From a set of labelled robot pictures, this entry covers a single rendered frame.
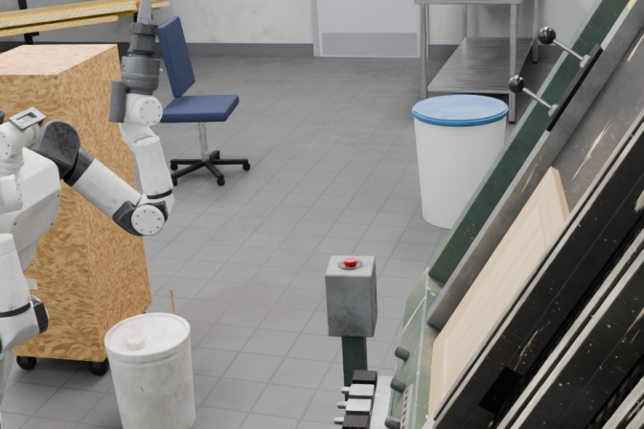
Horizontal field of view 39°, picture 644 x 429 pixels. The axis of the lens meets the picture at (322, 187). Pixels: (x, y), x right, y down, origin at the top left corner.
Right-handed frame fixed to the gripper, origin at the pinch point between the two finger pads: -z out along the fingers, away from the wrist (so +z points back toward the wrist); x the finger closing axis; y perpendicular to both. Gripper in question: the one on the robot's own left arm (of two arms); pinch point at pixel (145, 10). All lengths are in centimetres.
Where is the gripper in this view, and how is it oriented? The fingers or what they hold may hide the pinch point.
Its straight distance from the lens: 221.2
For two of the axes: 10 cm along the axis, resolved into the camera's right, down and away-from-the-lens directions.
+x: 2.8, 1.5, -9.5
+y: -9.5, -0.6, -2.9
